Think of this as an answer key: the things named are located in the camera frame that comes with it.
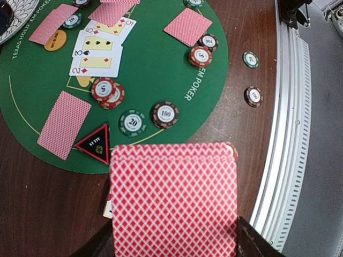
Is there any black triangular all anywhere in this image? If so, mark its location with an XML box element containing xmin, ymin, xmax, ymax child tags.
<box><xmin>75</xmin><ymin>123</ymin><xmax>110</xmax><ymax>165</ymax></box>

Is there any red backed card deck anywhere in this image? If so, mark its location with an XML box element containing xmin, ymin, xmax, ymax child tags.
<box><xmin>110</xmin><ymin>142</ymin><xmax>238</xmax><ymax>256</ymax></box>

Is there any card deck box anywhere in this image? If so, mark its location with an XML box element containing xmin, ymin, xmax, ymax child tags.
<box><xmin>103</xmin><ymin>190</ymin><xmax>113</xmax><ymax>219</ymax></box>

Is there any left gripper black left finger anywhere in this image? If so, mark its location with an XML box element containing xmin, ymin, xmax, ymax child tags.
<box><xmin>71</xmin><ymin>221</ymin><xmax>114</xmax><ymax>257</ymax></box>

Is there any green round poker mat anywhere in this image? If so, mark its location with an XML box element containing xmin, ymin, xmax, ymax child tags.
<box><xmin>1</xmin><ymin>1</ymin><xmax>229</xmax><ymax>174</ymax></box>

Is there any orange big blind button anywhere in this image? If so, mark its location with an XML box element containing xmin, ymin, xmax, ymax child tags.
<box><xmin>44</xmin><ymin>29</ymin><xmax>67</xmax><ymax>51</ymax></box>

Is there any red card pulled from deck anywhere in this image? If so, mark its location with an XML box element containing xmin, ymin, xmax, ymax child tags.
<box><xmin>38</xmin><ymin>91</ymin><xmax>92</xmax><ymax>161</ymax></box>

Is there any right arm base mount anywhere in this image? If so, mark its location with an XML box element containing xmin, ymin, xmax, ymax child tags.
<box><xmin>277</xmin><ymin>0</ymin><xmax>312</xmax><ymax>29</ymax></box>

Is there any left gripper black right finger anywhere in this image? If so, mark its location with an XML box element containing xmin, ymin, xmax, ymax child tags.
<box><xmin>237</xmin><ymin>216</ymin><xmax>284</xmax><ymax>257</ymax></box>

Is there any patterned saucer plate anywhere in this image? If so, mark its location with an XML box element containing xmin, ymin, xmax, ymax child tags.
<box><xmin>1</xmin><ymin>0</ymin><xmax>39</xmax><ymax>45</ymax></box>

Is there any red 5 chip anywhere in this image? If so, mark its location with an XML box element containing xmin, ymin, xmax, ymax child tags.
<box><xmin>91</xmin><ymin>77</ymin><xmax>125</xmax><ymax>110</ymax></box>
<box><xmin>188</xmin><ymin>46</ymin><xmax>213</xmax><ymax>68</ymax></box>

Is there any red card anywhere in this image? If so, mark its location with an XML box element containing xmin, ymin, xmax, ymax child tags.
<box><xmin>88</xmin><ymin>0</ymin><xmax>140</xmax><ymax>27</ymax></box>
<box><xmin>28</xmin><ymin>4</ymin><xmax>78</xmax><ymax>45</ymax></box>
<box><xmin>163</xmin><ymin>8</ymin><xmax>212</xmax><ymax>47</ymax></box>

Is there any aluminium front rail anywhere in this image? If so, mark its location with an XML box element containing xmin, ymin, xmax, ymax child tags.
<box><xmin>250</xmin><ymin>1</ymin><xmax>312</xmax><ymax>252</ymax></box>

